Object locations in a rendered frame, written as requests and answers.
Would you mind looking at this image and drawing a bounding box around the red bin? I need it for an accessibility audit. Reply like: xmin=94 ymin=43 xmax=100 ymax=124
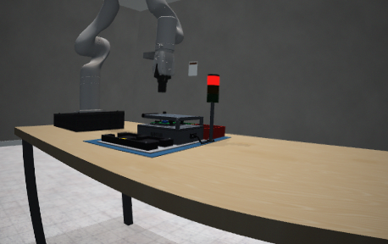
xmin=203 ymin=125 xmax=225 ymax=140

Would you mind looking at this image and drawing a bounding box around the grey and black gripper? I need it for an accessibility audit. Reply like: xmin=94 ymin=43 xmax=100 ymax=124
xmin=152 ymin=50 xmax=175 ymax=92

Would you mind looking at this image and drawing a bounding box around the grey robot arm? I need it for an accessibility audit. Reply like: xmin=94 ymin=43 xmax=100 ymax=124
xmin=74 ymin=0 xmax=184 ymax=113

